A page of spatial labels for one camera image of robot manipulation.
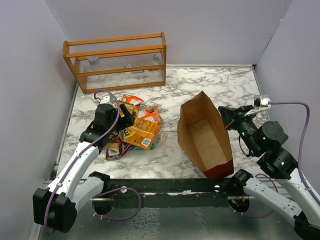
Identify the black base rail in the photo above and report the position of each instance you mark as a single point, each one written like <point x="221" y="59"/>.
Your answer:
<point x="169" y="193"/>

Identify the small patterned cup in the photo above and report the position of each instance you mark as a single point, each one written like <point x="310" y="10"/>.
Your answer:
<point x="93" y="60"/>

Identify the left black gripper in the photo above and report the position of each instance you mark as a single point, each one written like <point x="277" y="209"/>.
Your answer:
<point x="127" y="120"/>

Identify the red white chips bag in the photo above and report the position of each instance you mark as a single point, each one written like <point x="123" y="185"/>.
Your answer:
<point x="116" y="148"/>

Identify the yellow Werther's candy bag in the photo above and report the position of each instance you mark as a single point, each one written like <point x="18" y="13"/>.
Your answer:
<point x="146" y="132"/>

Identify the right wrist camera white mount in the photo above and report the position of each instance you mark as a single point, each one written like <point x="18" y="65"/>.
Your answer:
<point x="261" y="104"/>

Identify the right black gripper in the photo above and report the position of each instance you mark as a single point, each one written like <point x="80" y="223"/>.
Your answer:
<point x="228" y="114"/>

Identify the orange wooden rack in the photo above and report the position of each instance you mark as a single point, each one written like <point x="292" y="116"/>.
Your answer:
<point x="126" y="62"/>

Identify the yellow M&M's candy bag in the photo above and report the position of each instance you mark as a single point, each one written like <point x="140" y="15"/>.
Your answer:
<point x="126" y="133"/>

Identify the teal Fox's candy bag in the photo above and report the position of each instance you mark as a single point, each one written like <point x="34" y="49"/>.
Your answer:
<point x="135" y="148"/>

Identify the orange white snack packet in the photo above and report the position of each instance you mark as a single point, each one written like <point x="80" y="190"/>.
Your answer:
<point x="134" y="100"/>

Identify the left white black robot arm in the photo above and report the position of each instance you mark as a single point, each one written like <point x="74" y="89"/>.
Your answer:
<point x="57" y="205"/>

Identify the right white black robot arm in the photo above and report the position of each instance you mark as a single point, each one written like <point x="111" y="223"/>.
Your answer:
<point x="265" y="142"/>

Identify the orange silver snack packet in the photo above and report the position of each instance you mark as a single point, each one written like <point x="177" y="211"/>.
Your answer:
<point x="151" y="114"/>

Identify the red brown paper bag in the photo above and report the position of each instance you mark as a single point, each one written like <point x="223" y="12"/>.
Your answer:
<point x="203" y="138"/>

